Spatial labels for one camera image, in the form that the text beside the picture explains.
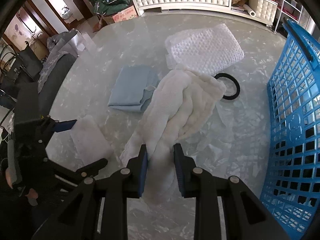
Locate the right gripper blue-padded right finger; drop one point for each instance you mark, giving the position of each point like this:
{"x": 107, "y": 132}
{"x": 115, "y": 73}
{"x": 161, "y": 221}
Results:
{"x": 223, "y": 205}

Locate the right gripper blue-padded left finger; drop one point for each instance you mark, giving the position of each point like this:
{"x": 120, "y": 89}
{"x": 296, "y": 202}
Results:
{"x": 97, "y": 209}

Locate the white foam block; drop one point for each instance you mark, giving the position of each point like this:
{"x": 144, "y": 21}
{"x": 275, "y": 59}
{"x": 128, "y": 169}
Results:
{"x": 89, "y": 141}

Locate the light blue cloth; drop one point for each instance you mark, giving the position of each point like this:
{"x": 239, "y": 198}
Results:
{"x": 133, "y": 89}

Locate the white fluffy towel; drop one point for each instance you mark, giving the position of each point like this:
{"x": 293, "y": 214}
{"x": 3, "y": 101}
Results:
{"x": 181, "y": 104}

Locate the blue plastic laundry basket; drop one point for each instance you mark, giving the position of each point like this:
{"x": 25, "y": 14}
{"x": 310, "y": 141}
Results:
{"x": 291, "y": 187}

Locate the grey chair with yellow print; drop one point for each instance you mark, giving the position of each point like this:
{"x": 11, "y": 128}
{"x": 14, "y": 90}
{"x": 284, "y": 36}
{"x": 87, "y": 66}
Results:
{"x": 52, "y": 85}

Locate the cardboard box on floor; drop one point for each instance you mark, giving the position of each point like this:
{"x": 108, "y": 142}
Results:
{"x": 124, "y": 15}

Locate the white paper roll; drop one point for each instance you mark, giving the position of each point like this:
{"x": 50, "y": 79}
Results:
{"x": 249, "y": 10}

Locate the white metal shelf rack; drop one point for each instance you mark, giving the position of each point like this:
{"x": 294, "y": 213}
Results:
{"x": 287, "y": 9}

